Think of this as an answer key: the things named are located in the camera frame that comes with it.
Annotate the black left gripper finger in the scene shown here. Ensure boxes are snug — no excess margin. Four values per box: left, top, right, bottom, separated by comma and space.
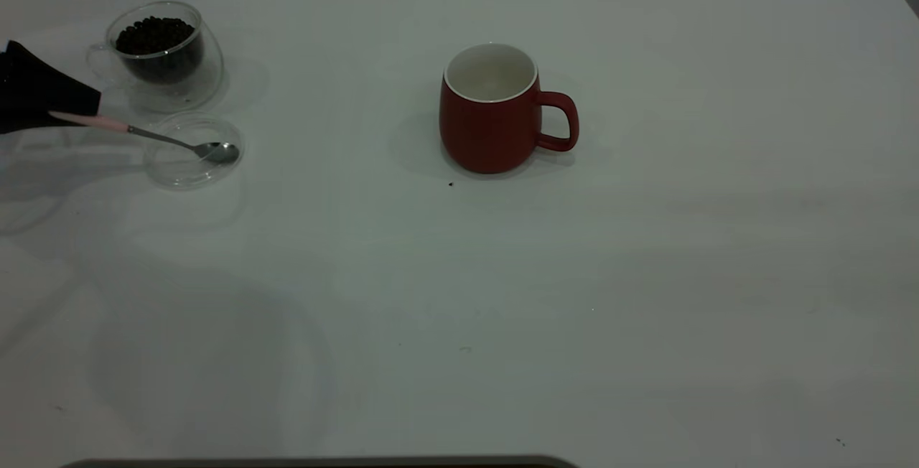
0, 40, 102, 118
0, 115, 73, 136

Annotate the pink handled metal spoon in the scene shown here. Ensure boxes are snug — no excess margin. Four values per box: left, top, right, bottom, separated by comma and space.
49, 111, 240, 165

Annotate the red ceramic mug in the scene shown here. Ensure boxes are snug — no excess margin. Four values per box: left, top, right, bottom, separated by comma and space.
439, 42, 579, 174

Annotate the coffee beans pile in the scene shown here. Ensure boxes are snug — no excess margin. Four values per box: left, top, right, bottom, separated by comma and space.
115, 16, 204, 85

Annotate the clear round glass dish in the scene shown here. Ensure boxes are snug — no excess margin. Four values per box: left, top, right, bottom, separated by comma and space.
142, 113, 245, 190

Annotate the clear glass cup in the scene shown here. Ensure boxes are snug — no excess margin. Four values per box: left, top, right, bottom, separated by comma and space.
86, 0, 225, 113

